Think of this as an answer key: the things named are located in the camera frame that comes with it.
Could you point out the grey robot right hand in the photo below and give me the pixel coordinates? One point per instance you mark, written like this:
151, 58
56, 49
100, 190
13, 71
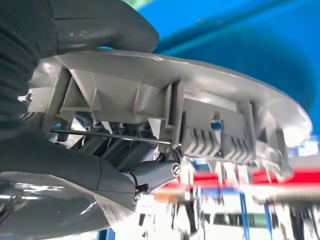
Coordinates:
62, 165

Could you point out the blue metal shelf rack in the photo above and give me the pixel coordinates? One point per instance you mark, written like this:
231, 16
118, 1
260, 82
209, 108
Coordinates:
225, 33

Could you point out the long red barrier belt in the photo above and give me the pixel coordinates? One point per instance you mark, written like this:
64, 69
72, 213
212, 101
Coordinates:
275, 177

